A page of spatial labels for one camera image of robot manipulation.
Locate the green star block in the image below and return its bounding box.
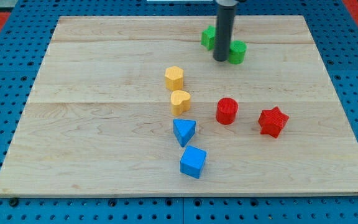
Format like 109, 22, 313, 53
201, 26, 216, 50

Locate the red star block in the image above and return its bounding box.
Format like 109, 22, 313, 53
258, 106, 290, 138

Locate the yellow heart block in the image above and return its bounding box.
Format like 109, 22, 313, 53
170, 90, 191, 116

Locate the blue triangle block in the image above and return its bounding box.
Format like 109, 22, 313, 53
173, 119, 196, 147

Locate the yellow hexagon block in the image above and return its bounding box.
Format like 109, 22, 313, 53
165, 66, 184, 91

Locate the red cylinder block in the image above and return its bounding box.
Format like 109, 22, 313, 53
216, 98, 239, 125

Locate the blue cube block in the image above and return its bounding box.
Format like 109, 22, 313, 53
180, 146, 207, 179

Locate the light wooden board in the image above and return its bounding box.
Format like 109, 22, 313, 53
0, 16, 358, 198

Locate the green cylinder block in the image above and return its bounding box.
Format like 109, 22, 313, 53
228, 40, 247, 65

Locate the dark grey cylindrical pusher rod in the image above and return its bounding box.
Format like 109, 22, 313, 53
213, 0, 239, 62

